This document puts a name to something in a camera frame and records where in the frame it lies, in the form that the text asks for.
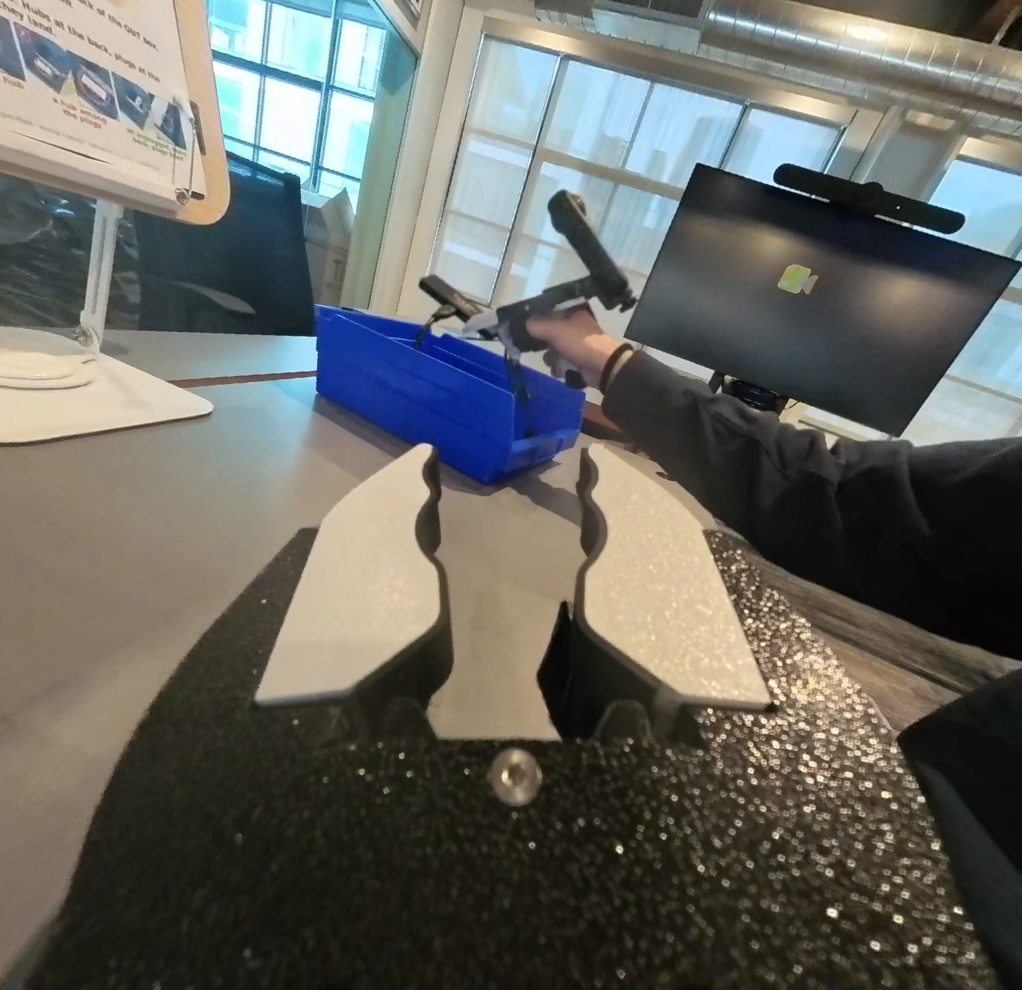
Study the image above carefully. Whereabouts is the black monitor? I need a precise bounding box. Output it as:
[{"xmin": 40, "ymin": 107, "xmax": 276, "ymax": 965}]
[{"xmin": 625, "ymin": 163, "xmax": 1022, "ymax": 438}]

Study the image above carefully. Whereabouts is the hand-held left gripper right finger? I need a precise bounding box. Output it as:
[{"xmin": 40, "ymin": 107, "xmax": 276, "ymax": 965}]
[{"xmin": 571, "ymin": 443, "xmax": 774, "ymax": 713}]

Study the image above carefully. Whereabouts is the person's right forearm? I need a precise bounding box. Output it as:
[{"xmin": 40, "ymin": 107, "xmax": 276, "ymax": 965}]
[{"xmin": 599, "ymin": 349, "xmax": 1022, "ymax": 665}]

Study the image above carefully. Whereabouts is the black usb hub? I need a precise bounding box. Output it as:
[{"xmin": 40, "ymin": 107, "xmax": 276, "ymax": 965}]
[{"xmin": 419, "ymin": 275, "xmax": 485, "ymax": 322}]

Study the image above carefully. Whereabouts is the black monitor stand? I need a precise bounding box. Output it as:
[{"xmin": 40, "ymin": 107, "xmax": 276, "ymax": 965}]
[{"xmin": 707, "ymin": 371, "xmax": 795, "ymax": 414}]

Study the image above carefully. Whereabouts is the dark cloth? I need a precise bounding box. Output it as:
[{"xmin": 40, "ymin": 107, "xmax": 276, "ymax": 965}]
[{"xmin": 896, "ymin": 669, "xmax": 1022, "ymax": 987}]

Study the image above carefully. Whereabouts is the white cardboard box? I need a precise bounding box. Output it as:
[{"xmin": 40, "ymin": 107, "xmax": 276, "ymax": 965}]
[{"xmin": 305, "ymin": 190, "xmax": 354, "ymax": 310}]

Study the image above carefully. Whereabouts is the black hair tie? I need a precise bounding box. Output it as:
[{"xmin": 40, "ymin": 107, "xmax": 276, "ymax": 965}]
[{"xmin": 597, "ymin": 341, "xmax": 637, "ymax": 396}]

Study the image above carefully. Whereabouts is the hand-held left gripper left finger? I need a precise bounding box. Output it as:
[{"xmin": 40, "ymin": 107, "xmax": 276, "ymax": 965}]
[{"xmin": 252, "ymin": 443, "xmax": 456, "ymax": 707}]

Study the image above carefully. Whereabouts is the instruction sheet on stand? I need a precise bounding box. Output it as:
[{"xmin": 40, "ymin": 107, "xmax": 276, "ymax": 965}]
[{"xmin": 0, "ymin": 0, "xmax": 233, "ymax": 448}]

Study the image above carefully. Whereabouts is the black chair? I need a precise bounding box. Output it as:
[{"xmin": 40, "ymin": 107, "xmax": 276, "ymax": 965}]
[{"xmin": 130, "ymin": 151, "xmax": 317, "ymax": 338}]

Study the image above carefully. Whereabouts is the person's right hand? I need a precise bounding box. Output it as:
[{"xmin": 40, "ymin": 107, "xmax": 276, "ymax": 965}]
[{"xmin": 525, "ymin": 309, "xmax": 624, "ymax": 392}]

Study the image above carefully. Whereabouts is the instruction poster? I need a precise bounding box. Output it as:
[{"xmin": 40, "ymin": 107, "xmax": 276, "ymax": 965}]
[{"xmin": 0, "ymin": 0, "xmax": 210, "ymax": 215}]

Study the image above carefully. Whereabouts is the black hub cable with strap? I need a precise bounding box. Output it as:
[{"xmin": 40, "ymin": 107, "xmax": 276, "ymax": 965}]
[{"xmin": 499, "ymin": 339, "xmax": 534, "ymax": 412}]

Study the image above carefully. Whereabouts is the black video bar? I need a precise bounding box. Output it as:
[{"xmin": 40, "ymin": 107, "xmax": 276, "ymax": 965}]
[{"xmin": 773, "ymin": 162, "xmax": 967, "ymax": 236}]

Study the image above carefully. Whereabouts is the silver ventilation duct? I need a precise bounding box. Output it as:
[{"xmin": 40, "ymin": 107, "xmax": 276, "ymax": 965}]
[{"xmin": 535, "ymin": 0, "xmax": 1022, "ymax": 132}]

